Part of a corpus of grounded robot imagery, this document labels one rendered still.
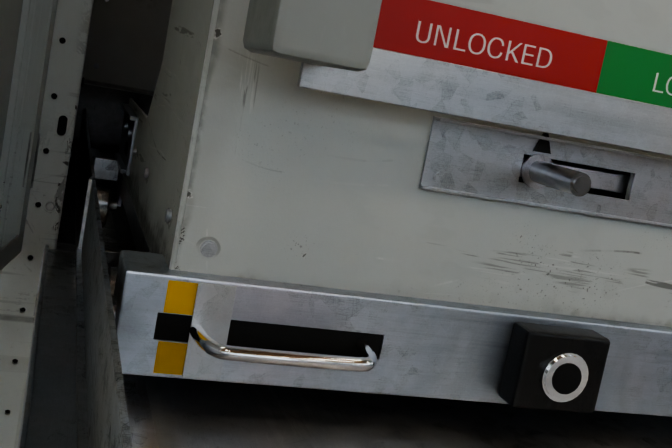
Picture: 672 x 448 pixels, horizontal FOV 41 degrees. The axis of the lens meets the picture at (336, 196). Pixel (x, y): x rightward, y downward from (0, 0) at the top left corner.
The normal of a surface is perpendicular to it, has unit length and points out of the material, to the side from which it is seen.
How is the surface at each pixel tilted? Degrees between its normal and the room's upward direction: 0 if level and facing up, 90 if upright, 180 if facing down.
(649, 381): 90
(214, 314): 90
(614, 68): 90
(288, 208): 90
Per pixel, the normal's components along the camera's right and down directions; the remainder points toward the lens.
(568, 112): 0.28, 0.18
